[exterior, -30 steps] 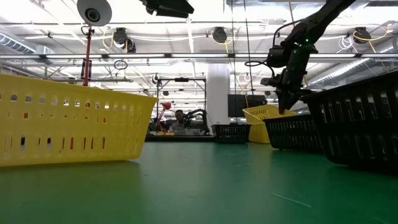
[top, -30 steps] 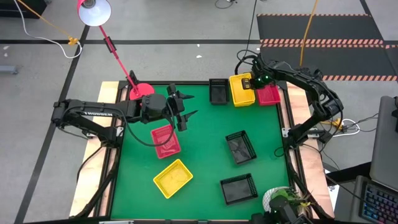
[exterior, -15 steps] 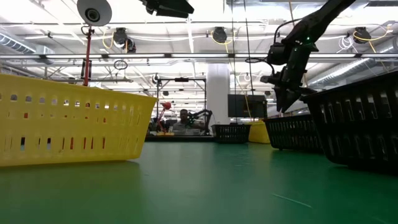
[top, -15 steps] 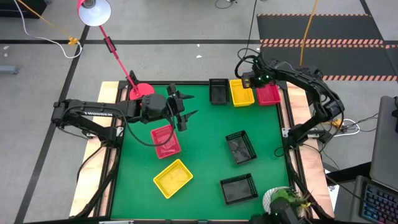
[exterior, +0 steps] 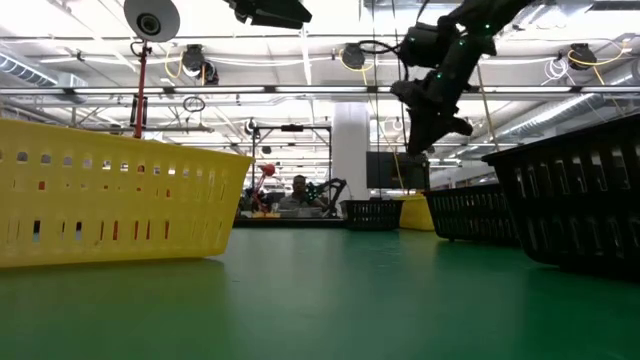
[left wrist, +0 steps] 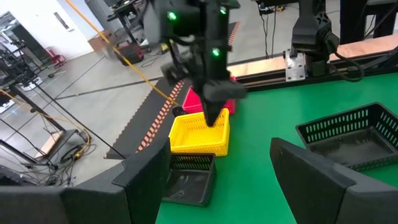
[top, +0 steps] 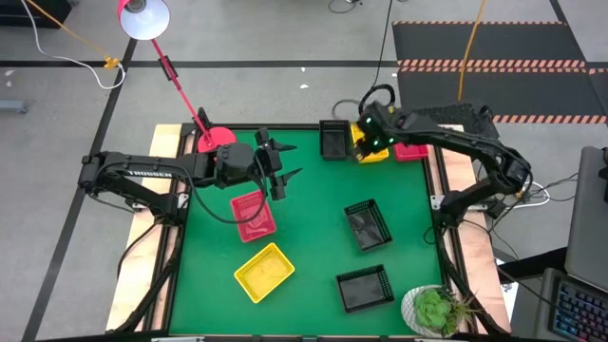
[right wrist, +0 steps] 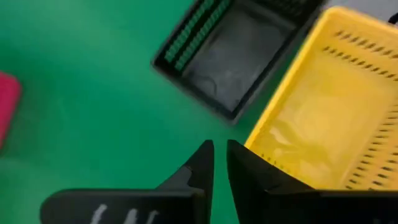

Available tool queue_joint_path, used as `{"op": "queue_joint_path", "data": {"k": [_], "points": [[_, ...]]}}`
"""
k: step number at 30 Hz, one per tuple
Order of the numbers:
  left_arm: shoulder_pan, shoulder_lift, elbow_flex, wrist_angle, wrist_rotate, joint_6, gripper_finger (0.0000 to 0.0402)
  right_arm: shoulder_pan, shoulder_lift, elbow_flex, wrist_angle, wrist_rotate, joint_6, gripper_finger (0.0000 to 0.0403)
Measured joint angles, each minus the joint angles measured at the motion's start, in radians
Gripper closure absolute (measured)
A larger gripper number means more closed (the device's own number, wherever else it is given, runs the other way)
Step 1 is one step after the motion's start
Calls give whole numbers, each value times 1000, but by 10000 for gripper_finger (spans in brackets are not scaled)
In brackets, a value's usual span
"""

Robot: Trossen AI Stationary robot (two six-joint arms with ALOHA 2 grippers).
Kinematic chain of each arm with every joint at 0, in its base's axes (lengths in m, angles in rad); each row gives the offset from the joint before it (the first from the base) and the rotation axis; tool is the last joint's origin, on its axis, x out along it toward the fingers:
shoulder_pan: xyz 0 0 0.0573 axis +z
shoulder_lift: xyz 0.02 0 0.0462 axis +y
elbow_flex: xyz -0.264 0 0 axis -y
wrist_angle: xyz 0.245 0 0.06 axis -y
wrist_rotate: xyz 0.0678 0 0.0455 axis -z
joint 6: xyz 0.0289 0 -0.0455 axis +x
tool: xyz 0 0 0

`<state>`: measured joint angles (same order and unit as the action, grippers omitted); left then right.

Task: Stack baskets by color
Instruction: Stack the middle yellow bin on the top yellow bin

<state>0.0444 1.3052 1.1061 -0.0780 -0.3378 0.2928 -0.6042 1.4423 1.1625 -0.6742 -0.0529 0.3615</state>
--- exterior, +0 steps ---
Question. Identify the black monitor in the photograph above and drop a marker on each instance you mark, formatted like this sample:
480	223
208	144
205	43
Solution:
385	172

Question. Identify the yellow plastic basket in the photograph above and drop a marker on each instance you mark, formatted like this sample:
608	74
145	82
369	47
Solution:
415	215
125	210

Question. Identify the green table mat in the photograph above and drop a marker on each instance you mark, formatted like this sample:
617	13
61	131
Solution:
320	300

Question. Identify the black station frame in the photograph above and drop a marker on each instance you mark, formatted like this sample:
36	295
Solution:
292	128

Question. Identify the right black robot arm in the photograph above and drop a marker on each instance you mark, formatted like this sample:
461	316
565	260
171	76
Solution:
480	15

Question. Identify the person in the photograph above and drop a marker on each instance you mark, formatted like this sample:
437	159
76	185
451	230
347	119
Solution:
300	200

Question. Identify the black aluminium table frame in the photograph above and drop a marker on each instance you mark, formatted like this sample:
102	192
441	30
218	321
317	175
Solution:
290	223

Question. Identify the background red desk lamp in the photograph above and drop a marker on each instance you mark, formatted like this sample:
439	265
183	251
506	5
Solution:
269	170

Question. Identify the white square pillar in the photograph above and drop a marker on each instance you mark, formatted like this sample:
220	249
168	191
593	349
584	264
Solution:
350	150

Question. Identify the background black robot arm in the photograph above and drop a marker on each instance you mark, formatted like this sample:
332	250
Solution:
332	187

